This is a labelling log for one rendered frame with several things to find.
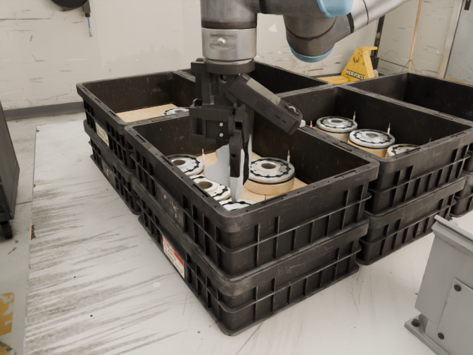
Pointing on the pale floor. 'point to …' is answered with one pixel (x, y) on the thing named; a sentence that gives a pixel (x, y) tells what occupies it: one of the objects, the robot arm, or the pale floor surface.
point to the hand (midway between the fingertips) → (243, 187)
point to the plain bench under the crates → (51, 259)
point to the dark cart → (7, 177)
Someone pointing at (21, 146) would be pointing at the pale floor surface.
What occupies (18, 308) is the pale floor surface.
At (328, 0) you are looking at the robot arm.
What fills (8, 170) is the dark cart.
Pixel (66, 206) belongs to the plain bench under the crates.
